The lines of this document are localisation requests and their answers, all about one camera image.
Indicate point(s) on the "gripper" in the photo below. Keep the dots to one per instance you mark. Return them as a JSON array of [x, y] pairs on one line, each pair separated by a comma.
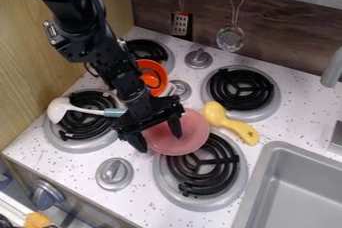
[[149, 113]]

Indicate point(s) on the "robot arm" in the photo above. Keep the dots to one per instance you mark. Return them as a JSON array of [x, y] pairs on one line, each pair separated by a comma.
[[84, 32]]

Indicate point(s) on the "toy stove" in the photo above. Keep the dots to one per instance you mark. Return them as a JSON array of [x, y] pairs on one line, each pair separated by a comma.
[[169, 118]]

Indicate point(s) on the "pink plate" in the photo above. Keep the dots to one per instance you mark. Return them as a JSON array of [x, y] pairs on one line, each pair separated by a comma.
[[189, 138]]

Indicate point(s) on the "orange toy bowl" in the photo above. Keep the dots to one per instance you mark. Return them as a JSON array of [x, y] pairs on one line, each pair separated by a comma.
[[156, 77]]

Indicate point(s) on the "yellow toy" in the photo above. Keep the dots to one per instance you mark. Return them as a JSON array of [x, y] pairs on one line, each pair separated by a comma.
[[229, 122]]

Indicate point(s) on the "white ladle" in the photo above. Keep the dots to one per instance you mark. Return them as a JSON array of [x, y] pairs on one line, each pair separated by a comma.
[[67, 109]]

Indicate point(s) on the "silver grater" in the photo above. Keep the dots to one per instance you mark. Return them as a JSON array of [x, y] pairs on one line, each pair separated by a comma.
[[180, 22]]

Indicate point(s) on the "silver strainer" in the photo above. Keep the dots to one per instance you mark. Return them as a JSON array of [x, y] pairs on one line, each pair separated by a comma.
[[230, 37]]

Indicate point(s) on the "toy sink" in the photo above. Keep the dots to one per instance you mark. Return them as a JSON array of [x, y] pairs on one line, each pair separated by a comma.
[[298, 188]]

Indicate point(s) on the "tap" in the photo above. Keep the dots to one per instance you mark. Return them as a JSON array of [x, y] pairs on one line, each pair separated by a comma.
[[333, 68]]

